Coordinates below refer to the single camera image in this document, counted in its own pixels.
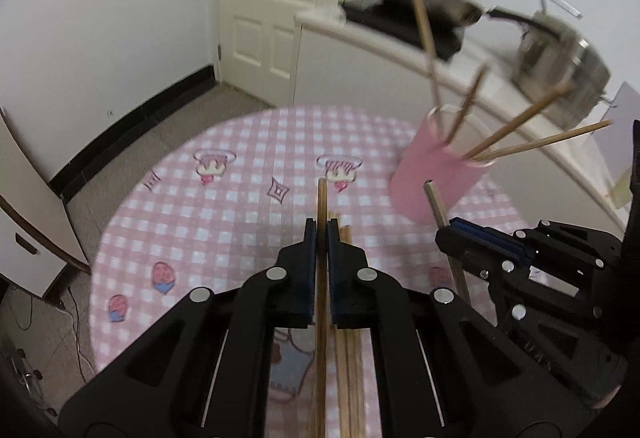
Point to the white wooden side cabinet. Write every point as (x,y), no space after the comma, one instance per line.
(39,247)

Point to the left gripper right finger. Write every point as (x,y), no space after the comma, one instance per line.
(441,369)

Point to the white kitchen counter cabinet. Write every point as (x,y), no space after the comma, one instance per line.
(340,63)

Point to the white board on counter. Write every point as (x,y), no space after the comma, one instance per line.
(616,142)

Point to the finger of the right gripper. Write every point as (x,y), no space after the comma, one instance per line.
(490,254)
(569,243)

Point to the stainless steel steamer pot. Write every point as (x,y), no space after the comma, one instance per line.
(543,61)

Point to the pale green plastic cup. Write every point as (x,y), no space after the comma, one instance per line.
(620,193)

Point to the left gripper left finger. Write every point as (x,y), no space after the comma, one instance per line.
(201,370)

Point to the black induction cooktop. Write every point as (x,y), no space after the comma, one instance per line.
(398,20)

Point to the pink cylindrical utensil cup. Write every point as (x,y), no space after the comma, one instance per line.
(430,157)

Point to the pink checkered tablecloth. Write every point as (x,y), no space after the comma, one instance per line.
(219,208)

